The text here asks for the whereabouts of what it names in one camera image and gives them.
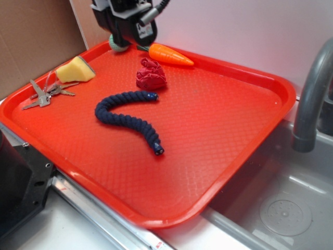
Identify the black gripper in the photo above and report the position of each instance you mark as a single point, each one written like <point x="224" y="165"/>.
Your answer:
<point x="123" y="19"/>

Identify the green rubber ball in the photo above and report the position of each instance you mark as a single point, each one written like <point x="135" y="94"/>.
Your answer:
<point x="117" y="47"/>

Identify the orange toy carrot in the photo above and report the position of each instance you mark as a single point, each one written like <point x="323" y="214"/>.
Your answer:
<point x="164" y="54"/>

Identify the crumpled red cloth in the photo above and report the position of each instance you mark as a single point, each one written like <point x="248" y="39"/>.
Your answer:
<point x="151" y="76"/>

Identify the yellow sponge wedge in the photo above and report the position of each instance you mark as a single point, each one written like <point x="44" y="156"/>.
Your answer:
<point x="76" y="70"/>

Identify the brown cardboard panel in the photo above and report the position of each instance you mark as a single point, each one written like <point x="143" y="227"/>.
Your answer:
<point x="37" y="36"/>

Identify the silver key bunch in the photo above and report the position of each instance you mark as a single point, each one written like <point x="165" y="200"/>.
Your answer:
<point x="43" y="95"/>

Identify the red plastic tray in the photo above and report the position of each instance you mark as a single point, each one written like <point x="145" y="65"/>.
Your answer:
<point x="210" y="118"/>

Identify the grey faucet spout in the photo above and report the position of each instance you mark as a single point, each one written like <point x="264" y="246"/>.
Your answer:
<point x="314" y="111"/>

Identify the grey sink basin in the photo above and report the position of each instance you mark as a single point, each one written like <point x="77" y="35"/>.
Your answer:
<point x="279" y="198"/>

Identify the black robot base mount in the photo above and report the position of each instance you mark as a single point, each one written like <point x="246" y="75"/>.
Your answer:
<point x="26" y="176"/>

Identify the silver metal rail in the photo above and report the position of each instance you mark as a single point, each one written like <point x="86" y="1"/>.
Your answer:
<point x="73" y="219"/>

